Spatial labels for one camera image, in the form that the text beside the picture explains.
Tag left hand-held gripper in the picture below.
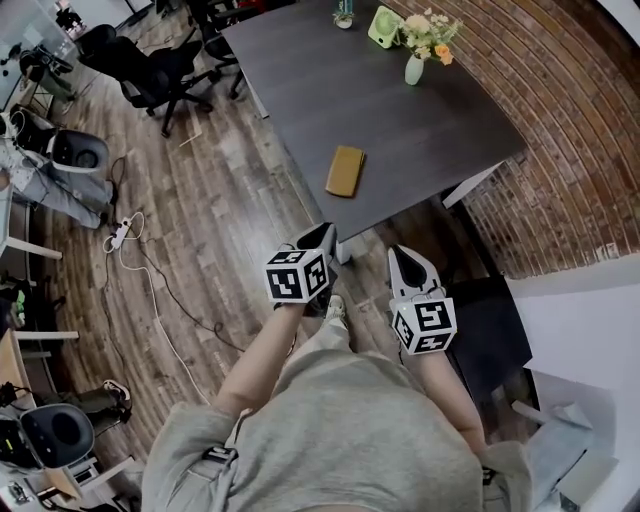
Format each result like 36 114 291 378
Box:
265 221 342 317

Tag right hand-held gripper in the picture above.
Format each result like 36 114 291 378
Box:
387 244 459 357

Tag person's left forearm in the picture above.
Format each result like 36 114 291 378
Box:
213 301 307 417

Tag person's right forearm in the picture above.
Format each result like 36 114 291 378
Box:
406 348 487 452

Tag black cabinet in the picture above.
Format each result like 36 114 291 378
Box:
443 276 535 402

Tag person's beige trousers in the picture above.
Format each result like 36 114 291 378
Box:
288 316 417 387

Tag person's grey shirt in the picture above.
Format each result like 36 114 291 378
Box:
140 348 534 512

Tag pale green vase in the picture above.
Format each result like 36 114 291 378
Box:
403 53 427 87

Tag small black office chair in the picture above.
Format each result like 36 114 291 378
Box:
191 0 247 100

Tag small green desk fan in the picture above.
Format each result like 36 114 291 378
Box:
367 5 402 50

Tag white cardboard box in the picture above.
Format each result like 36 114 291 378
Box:
514 369 622 512

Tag small green potted plant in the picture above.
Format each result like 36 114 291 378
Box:
332 0 357 29

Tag yellow and white flower bouquet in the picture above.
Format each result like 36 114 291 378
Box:
396 8 464 67

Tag large black office chair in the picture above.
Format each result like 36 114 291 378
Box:
76 23 222 140

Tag white power strip with cable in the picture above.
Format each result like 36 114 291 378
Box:
98 153 247 355

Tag black strap buckle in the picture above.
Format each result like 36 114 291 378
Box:
201 444 240 467

